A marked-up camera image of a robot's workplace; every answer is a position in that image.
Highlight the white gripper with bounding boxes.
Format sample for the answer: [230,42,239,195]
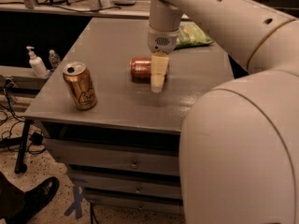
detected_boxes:
[148,27,178,92]

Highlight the red coke can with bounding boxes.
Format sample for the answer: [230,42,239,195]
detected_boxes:
[129,57,151,80]

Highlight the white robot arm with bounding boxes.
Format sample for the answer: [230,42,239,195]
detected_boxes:
[149,0,299,224]

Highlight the gold sparkling water can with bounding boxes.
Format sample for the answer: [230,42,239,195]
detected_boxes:
[63,62,97,110]

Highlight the green chip bag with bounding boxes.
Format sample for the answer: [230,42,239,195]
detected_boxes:
[176,24,213,49]

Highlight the grey drawer cabinet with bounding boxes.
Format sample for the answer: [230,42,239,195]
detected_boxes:
[25,19,233,214]

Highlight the small clear water bottle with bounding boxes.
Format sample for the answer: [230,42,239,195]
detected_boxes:
[49,49,61,69]

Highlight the white pump soap bottle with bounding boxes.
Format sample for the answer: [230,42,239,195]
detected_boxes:
[26,46,48,77]

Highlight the blue tape mark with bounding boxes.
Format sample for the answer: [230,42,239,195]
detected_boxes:
[64,184,89,220]

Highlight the black table leg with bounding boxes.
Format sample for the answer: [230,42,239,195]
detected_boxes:
[14,119,32,174]

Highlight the black leather shoe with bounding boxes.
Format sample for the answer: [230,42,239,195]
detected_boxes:
[6,176,60,224]

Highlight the dark trouser leg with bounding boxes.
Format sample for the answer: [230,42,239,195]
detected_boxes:
[0,172,25,219]

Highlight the black floor cables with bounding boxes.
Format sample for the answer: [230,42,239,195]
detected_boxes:
[0,77,47,156]

